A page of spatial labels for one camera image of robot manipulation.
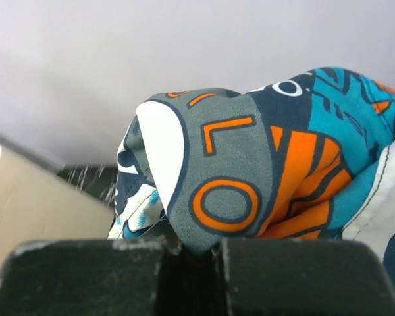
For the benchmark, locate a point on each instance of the blue patterned shorts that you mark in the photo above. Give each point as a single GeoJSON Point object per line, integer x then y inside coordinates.
{"type": "Point", "coordinates": [309, 157]}

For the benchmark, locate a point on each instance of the cream drawer unit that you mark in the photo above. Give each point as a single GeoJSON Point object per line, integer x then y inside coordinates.
{"type": "Point", "coordinates": [35, 204]}

